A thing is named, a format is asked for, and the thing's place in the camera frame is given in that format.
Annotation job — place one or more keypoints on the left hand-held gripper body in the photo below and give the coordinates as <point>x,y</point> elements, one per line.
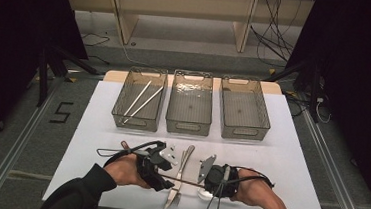
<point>148,167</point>

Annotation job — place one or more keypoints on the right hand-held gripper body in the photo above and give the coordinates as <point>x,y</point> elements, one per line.
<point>221,181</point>

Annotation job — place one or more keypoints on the silver fork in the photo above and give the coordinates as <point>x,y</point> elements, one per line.
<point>176,201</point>

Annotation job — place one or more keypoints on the silver table knife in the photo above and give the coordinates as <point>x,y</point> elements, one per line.
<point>186,158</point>

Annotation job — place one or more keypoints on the brown wooden chopstick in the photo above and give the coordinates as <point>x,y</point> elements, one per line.
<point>187,182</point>
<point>190,183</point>

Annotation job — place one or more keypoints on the transparent grey plastic bin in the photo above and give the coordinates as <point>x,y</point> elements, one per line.
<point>190,105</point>
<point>139,114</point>
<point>243,110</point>

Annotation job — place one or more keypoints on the person's left hand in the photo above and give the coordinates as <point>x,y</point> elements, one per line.
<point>124,171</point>

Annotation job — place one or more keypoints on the person's right hand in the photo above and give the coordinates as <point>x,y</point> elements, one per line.
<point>250,188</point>

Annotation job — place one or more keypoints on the white table cover sheet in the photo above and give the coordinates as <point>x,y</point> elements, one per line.
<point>270,151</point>

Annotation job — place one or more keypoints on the black metal stand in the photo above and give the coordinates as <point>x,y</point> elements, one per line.
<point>313,94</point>

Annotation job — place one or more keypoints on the black tripod stand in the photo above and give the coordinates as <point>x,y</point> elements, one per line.
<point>43,80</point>

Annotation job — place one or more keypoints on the beige wooden desk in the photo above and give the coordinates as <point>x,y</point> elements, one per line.
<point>188,4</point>

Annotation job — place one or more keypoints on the black curtain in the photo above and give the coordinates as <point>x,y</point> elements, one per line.
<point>362,81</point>
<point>11,37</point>

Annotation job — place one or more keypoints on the metal floor rail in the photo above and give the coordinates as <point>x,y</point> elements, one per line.
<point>20,145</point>
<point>332,169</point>

